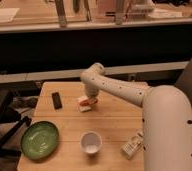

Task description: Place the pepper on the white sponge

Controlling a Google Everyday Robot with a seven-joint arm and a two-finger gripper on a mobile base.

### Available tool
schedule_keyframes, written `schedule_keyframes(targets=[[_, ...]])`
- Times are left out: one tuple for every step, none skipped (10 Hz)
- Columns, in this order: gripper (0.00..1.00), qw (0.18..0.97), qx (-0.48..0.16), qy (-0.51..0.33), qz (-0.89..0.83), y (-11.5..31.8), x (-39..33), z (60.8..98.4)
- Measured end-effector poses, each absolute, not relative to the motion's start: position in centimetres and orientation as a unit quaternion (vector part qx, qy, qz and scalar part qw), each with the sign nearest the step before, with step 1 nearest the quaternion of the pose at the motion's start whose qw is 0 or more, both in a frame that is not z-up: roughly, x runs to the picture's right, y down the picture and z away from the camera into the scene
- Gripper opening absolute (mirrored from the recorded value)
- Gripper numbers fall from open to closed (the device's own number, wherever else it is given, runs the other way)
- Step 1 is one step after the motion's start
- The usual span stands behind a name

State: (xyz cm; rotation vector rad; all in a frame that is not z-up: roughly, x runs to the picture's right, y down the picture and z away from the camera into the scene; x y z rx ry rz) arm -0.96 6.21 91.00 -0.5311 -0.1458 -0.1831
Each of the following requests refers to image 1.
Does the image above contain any black rectangular block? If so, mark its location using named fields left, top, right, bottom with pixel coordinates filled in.
left=52, top=92, right=62, bottom=109

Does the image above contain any white cup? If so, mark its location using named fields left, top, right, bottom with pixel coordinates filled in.
left=80, top=131, right=102, bottom=156

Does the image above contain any orange red pepper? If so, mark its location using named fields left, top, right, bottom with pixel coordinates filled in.
left=79, top=98, right=98, bottom=106

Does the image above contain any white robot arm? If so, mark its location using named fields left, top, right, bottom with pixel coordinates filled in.
left=80, top=63, right=192, bottom=171

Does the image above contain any white remote control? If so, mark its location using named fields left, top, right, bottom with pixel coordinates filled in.
left=121, top=131, right=143, bottom=160

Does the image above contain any green plate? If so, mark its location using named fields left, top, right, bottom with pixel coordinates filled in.
left=21, top=121, right=59, bottom=160

